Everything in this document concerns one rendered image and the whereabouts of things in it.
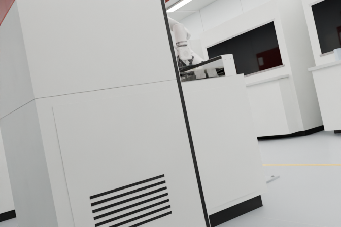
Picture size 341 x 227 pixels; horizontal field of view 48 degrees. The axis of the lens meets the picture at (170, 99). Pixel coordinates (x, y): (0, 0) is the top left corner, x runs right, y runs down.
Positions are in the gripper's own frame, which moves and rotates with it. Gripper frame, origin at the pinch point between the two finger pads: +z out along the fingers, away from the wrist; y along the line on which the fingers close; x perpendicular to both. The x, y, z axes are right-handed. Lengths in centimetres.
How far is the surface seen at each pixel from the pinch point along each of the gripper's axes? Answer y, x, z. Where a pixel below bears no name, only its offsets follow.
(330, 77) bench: 257, 59, 24
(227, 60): -0.2, -43.7, 4.9
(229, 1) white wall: 368, 309, -163
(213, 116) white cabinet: -26, -50, 38
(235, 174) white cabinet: -19, -50, 73
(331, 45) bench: 279, 62, -16
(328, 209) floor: 8, -88, 97
